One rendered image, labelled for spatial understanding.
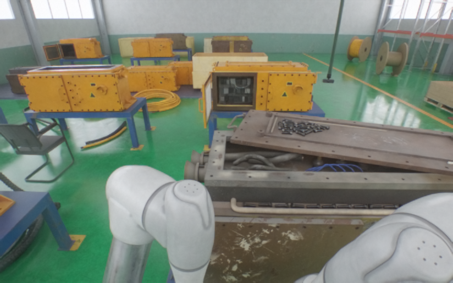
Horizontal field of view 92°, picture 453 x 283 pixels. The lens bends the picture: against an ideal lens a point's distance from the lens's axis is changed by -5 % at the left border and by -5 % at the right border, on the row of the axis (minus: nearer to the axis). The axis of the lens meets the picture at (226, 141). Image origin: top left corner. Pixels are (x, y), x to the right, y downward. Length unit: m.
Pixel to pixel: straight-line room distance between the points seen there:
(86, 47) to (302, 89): 8.96
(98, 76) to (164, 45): 5.90
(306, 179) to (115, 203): 0.68
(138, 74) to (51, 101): 3.21
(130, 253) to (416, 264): 0.56
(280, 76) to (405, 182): 2.62
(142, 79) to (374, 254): 6.96
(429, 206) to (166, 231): 0.47
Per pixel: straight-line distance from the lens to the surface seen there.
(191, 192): 0.48
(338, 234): 1.03
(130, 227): 0.60
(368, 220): 1.07
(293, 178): 0.95
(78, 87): 4.10
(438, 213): 0.49
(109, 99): 3.92
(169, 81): 6.91
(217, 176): 0.93
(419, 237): 0.38
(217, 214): 0.93
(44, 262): 2.80
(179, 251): 0.52
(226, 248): 1.03
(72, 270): 2.61
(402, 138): 1.47
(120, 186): 0.60
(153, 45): 9.75
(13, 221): 2.30
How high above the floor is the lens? 1.89
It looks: 28 degrees down
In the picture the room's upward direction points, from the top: straight up
